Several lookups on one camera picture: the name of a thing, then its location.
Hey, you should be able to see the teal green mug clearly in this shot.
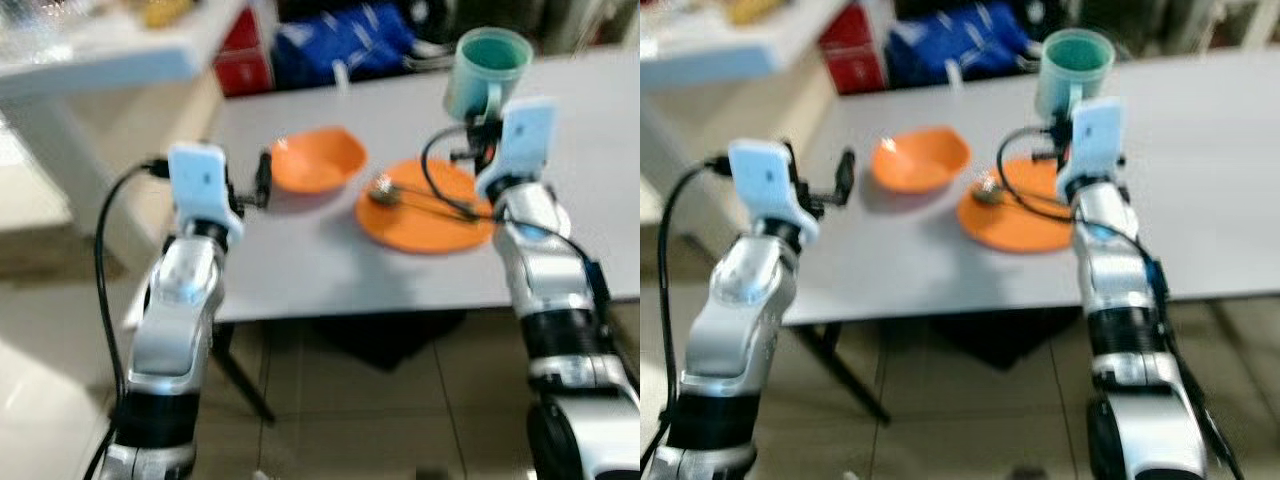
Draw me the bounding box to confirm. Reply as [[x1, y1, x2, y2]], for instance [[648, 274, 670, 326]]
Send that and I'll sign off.
[[1032, 27, 1117, 123], [442, 27, 535, 123]]

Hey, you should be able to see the orange plastic bowl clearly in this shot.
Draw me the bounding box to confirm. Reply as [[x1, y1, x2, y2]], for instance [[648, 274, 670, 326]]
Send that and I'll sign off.
[[269, 126, 369, 196], [870, 125, 972, 196]]

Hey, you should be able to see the metal spoon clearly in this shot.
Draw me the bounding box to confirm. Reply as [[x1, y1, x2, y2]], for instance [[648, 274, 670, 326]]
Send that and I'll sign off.
[[366, 176, 481, 221], [974, 174, 1071, 219]]

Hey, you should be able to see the orange plastic plate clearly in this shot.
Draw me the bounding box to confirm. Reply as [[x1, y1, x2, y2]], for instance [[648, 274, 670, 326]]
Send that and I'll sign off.
[[956, 157, 1079, 254], [355, 157, 499, 256]]

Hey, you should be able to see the blue fabric bag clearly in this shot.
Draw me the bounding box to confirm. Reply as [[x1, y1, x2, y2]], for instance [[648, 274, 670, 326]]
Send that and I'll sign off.
[[885, 4, 1043, 90], [271, 2, 423, 90]]

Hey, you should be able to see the white shelf board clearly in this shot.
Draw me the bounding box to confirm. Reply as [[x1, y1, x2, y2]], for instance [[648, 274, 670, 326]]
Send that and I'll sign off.
[[0, 0, 253, 102], [640, 0, 853, 87]]

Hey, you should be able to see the yellow and black tool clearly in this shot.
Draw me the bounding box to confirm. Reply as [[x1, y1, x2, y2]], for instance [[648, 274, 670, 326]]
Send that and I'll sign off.
[[139, 0, 197, 30], [727, 0, 793, 27]]

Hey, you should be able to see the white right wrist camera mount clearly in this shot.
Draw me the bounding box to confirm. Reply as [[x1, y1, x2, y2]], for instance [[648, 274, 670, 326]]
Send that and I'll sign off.
[[475, 96, 560, 202], [1056, 96, 1124, 199]]

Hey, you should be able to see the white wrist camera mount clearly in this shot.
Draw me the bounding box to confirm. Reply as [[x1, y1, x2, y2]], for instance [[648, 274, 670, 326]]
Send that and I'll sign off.
[[727, 139, 823, 246], [166, 142, 247, 242], [475, 96, 560, 202], [1056, 96, 1124, 199]]

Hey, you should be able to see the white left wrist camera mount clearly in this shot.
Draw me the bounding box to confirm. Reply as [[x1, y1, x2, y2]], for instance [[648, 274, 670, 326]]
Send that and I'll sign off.
[[727, 139, 823, 246], [166, 142, 247, 242]]

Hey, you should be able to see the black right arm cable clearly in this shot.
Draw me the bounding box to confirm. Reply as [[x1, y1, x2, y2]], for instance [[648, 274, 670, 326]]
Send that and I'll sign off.
[[419, 124, 616, 331], [996, 124, 1236, 473]]

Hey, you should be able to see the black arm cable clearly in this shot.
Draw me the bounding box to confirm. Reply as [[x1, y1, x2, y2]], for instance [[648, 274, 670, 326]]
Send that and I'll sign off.
[[419, 124, 616, 331], [640, 156, 738, 473], [996, 124, 1236, 473], [84, 158, 173, 480]]

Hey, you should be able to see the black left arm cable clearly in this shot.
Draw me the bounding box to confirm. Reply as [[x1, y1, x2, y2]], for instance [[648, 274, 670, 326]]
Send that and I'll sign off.
[[84, 158, 173, 480], [640, 156, 738, 473]]

